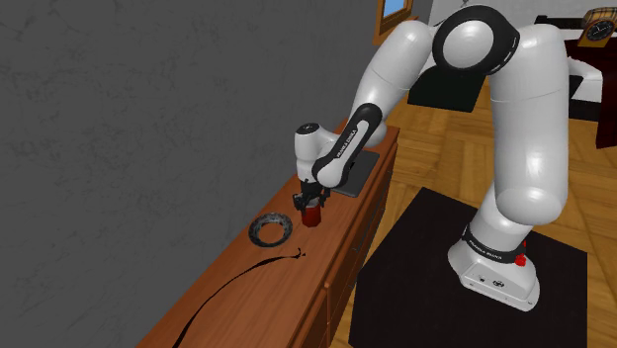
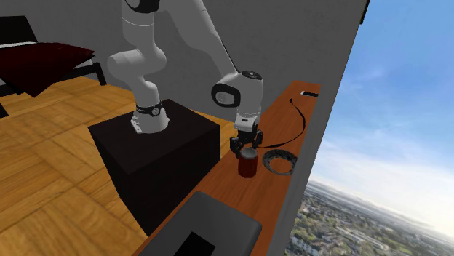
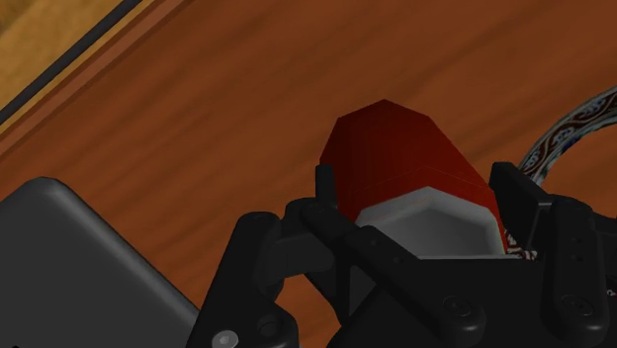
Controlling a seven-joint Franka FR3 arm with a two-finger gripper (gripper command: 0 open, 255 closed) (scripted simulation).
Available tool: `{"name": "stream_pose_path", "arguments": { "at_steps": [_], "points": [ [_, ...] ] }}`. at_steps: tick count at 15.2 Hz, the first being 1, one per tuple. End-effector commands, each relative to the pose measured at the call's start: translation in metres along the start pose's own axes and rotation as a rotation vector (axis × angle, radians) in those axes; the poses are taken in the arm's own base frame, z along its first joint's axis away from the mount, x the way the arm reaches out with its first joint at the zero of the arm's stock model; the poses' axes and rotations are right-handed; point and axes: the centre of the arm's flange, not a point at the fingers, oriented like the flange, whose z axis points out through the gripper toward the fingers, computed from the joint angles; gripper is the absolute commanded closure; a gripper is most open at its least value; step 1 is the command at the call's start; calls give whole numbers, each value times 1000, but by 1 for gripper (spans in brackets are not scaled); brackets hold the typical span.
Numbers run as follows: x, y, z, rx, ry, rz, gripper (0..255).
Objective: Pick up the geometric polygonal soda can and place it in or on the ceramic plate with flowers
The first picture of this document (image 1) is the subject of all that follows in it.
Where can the red cup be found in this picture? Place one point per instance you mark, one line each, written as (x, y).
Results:
(312, 218)

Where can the wooden framed window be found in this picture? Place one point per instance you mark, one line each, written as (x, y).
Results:
(393, 12)

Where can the brown wooden chest of drawers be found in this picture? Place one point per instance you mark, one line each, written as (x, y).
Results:
(270, 299)

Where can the dark red wooden cabinet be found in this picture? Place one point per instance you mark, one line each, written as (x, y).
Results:
(606, 96)

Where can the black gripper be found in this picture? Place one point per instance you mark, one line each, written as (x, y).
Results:
(311, 189)

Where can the grey flat tablet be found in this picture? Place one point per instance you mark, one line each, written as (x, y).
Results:
(361, 173)

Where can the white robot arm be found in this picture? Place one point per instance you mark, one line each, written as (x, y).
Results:
(525, 144)

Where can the wooden mantel clock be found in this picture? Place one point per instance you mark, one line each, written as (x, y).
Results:
(599, 30)

